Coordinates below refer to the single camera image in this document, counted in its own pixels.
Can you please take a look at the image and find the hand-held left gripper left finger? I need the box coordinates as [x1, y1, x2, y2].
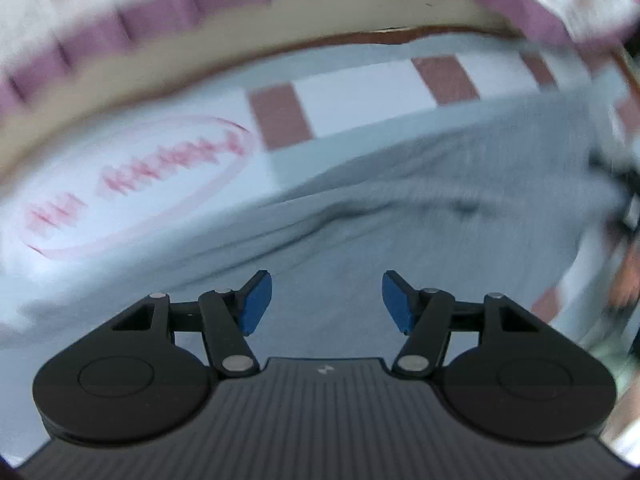
[111, 270, 273, 379]

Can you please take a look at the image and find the striped rug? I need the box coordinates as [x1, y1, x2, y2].
[0, 35, 640, 463]

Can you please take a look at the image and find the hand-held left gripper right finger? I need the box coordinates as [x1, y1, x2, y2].
[381, 270, 543, 380]

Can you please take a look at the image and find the grey sweatshirt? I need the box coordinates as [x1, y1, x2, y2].
[0, 85, 633, 361]

